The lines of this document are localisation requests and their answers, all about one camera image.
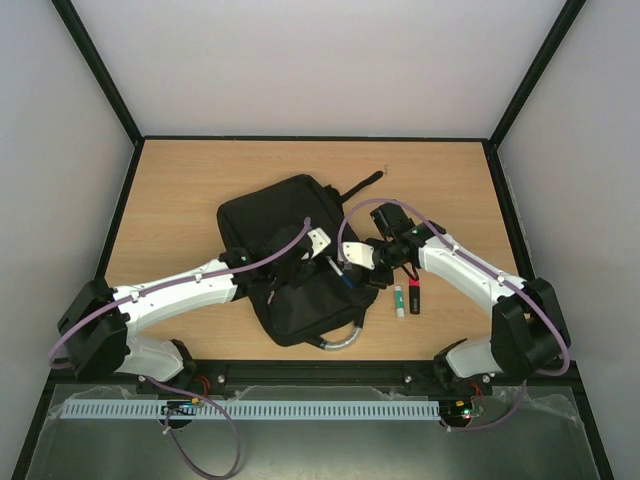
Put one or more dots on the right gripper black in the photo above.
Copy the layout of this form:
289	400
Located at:
368	270

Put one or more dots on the blue capped marker pen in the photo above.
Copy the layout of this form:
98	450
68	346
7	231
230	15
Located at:
339	272

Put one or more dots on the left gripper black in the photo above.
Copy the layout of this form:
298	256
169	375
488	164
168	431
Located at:
301	279

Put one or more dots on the black student backpack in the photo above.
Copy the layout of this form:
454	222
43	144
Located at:
323	312

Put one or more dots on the pink highlighter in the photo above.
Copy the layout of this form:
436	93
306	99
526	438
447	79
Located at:
414	297

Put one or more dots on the white glue stick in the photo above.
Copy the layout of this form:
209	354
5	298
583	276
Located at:
399	301

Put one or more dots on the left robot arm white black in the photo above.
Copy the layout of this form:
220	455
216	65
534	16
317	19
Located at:
101	332

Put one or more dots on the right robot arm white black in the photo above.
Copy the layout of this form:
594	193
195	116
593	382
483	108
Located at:
528	330

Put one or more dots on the light blue cable duct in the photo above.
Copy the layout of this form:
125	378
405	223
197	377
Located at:
81	409

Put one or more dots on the black frame rail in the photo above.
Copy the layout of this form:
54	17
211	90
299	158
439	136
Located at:
413	378

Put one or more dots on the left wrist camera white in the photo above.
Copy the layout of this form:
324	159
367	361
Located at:
320	241

